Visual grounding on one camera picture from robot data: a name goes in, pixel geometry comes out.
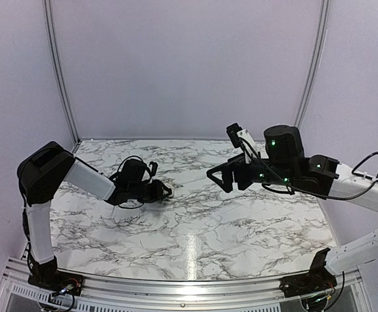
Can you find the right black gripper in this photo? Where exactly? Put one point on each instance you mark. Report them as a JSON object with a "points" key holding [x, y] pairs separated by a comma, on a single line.
{"points": [[234, 164]]}

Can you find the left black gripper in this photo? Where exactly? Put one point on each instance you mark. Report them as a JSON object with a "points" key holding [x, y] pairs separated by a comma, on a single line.
{"points": [[157, 192]]}

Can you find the white earbud case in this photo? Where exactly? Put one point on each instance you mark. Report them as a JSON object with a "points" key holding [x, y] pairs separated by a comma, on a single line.
{"points": [[168, 190]]}

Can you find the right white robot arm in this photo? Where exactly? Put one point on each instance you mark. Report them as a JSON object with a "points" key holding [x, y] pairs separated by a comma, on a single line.
{"points": [[319, 176]]}

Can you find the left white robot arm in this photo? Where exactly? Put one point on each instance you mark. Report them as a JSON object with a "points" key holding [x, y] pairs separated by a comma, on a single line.
{"points": [[39, 178]]}

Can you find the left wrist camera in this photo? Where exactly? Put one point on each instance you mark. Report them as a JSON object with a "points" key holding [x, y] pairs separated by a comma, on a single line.
{"points": [[152, 168]]}

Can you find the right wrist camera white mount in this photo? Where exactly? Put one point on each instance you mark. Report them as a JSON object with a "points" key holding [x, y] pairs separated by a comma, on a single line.
{"points": [[240, 138]]}

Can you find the front aluminium rail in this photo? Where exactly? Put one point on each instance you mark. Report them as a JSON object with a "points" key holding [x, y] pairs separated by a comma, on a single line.
{"points": [[103, 293]]}

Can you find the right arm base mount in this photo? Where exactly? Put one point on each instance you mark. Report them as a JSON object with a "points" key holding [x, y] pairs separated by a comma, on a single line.
{"points": [[306, 283]]}

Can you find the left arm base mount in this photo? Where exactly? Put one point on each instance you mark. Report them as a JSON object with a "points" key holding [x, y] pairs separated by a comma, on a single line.
{"points": [[58, 282]]}

